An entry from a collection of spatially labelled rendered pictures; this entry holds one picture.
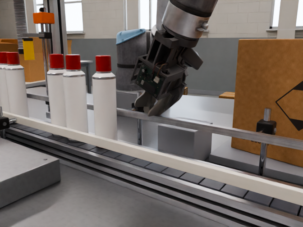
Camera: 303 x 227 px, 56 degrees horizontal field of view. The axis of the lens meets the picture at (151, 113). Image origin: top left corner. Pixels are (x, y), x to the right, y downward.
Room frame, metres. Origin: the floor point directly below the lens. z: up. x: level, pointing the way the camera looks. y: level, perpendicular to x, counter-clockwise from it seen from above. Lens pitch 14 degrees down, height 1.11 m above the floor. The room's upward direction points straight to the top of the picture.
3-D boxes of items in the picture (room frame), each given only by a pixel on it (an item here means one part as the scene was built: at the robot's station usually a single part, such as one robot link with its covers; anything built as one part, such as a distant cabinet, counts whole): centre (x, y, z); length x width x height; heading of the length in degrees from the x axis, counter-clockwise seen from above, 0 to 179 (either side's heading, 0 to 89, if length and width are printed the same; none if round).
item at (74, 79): (0.67, 0.18, 0.98); 0.05 x 0.05 x 0.20
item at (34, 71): (2.64, 1.15, 0.97); 0.51 x 0.42 x 0.37; 159
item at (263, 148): (0.50, -0.20, 0.91); 0.07 x 0.03 x 0.17; 144
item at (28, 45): (0.81, 0.34, 1.09); 0.03 x 0.01 x 0.06; 144
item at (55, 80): (0.71, 0.23, 0.98); 0.05 x 0.05 x 0.20
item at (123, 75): (1.18, 0.08, 0.98); 0.15 x 0.15 x 0.10
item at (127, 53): (1.17, 0.07, 1.10); 0.13 x 0.12 x 0.14; 93
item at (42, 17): (0.85, 0.33, 1.05); 0.10 x 0.04 x 0.33; 144
